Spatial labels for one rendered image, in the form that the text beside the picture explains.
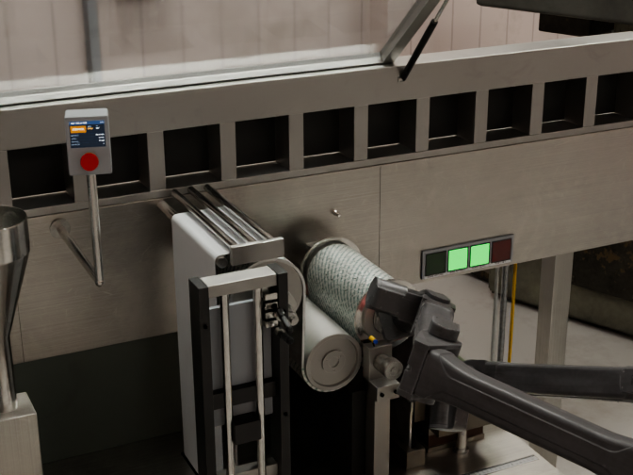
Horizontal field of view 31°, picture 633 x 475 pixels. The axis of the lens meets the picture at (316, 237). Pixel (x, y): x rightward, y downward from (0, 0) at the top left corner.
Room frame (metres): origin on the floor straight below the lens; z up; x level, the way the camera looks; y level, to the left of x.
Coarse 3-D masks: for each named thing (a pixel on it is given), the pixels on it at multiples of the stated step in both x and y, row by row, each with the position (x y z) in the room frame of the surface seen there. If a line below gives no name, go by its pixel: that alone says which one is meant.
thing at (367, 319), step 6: (366, 312) 1.98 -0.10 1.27; (372, 312) 1.98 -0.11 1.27; (366, 318) 1.98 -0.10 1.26; (372, 318) 1.98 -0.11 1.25; (366, 324) 1.98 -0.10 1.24; (372, 324) 1.98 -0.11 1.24; (366, 330) 1.98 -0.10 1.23; (372, 330) 1.98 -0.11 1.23; (378, 336) 1.99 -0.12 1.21; (390, 342) 2.00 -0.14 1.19
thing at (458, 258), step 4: (464, 248) 2.46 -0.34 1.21; (452, 252) 2.44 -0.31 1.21; (456, 252) 2.45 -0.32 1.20; (460, 252) 2.45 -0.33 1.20; (464, 252) 2.46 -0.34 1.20; (452, 256) 2.44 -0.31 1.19; (456, 256) 2.45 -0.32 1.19; (460, 256) 2.45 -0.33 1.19; (464, 256) 2.46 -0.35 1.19; (448, 260) 2.44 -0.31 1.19; (452, 260) 2.44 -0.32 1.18; (456, 260) 2.45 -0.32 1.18; (460, 260) 2.45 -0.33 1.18; (464, 260) 2.46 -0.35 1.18; (448, 264) 2.44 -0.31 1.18; (452, 264) 2.44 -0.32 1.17; (456, 264) 2.45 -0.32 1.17; (460, 264) 2.45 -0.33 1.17; (464, 264) 2.46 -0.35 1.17; (448, 268) 2.44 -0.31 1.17; (452, 268) 2.44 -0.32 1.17; (456, 268) 2.45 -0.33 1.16; (460, 268) 2.45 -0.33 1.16
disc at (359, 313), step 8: (392, 280) 2.01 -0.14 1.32; (400, 280) 2.02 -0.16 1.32; (360, 304) 1.98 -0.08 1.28; (360, 312) 1.98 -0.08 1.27; (360, 320) 1.98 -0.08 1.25; (360, 328) 1.98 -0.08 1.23; (360, 336) 1.98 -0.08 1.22; (368, 336) 1.99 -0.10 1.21; (408, 336) 2.03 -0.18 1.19; (392, 344) 2.01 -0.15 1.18
